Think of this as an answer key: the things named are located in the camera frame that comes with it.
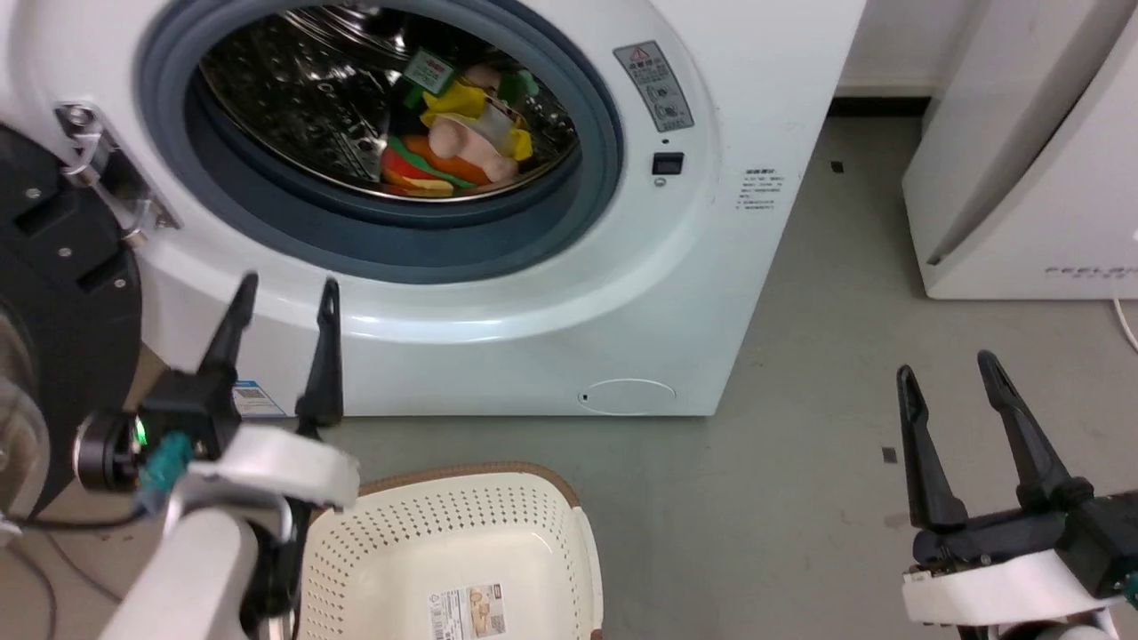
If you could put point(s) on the white front-loading washing machine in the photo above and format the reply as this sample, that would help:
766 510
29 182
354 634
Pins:
711 293

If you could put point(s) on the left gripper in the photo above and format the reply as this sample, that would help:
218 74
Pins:
267 462

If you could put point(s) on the grey warning sticker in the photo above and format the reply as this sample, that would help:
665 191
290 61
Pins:
656 86

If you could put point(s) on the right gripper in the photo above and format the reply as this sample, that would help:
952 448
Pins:
1013 569

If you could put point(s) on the grey rubber door gasket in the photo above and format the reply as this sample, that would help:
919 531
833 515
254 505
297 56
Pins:
267 213

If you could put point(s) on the paper label in basket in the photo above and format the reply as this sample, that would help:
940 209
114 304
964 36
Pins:
468 612

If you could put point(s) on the metal door hinge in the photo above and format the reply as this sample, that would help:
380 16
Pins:
100 160

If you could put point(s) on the blue energy label sticker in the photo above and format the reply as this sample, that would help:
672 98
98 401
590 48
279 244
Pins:
255 400

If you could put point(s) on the hamburger plush toy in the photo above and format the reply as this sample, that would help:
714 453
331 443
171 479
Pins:
418 171

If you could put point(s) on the left wrist camera cylinder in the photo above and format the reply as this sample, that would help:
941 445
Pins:
107 452

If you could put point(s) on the steel washer drum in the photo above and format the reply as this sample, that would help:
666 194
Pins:
311 107

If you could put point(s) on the pink and yellow plush doll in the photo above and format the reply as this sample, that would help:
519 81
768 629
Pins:
471 133

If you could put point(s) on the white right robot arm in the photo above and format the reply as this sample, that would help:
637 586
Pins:
1067 629

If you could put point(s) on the cream perforated laundry basket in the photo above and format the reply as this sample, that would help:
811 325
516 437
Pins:
462 551

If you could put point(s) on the black round washer door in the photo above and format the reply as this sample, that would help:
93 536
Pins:
62 293

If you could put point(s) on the green plush toy with tag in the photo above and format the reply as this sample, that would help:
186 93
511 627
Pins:
428 73

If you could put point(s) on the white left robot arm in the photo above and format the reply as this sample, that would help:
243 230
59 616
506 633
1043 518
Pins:
191 578

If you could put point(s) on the white cabinet appliance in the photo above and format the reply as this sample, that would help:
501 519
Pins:
1031 151

